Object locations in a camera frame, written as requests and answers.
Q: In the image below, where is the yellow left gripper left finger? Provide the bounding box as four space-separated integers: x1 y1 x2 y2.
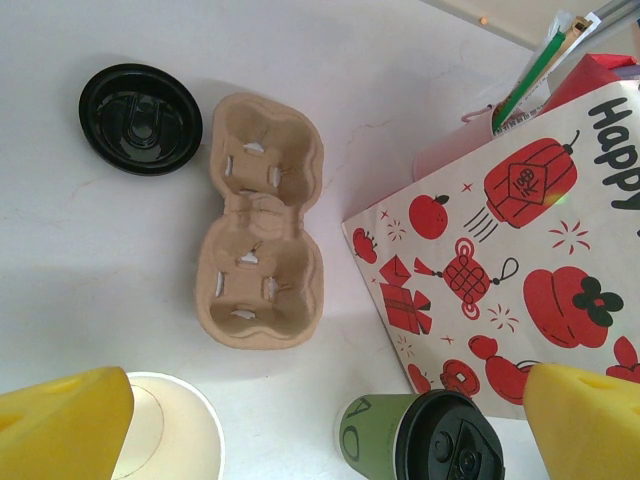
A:
0 365 136 480

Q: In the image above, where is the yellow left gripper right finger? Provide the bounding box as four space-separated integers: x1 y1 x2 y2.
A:
523 363 640 480

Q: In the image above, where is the black coffee cup lid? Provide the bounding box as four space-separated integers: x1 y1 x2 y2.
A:
397 388 506 480
78 63 204 177

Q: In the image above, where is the red white paper bag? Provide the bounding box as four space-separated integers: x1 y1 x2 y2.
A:
341 52 640 421

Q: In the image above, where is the lidded green paper cup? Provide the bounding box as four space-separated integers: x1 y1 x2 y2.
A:
333 393 426 480

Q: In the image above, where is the brown pulp cup carrier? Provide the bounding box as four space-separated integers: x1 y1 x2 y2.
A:
195 93 326 351

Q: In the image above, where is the green straw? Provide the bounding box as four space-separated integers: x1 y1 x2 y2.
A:
491 30 566 137

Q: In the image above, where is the aluminium frame post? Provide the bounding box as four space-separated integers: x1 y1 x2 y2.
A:
592 0 640 32

